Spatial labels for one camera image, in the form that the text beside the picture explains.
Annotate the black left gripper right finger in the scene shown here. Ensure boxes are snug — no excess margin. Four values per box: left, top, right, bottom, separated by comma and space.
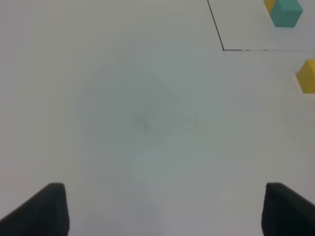
261, 182, 315, 236

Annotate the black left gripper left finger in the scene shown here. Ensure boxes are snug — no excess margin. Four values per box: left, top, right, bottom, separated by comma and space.
0, 183, 70, 236

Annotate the yellow wooden cube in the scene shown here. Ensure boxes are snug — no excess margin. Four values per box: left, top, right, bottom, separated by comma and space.
296, 59, 315, 94

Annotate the teal template cube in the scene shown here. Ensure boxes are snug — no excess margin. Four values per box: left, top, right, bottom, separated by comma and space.
270, 0, 303, 28

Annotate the yellow template cube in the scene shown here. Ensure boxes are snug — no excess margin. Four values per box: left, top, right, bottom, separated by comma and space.
264, 0, 276, 15

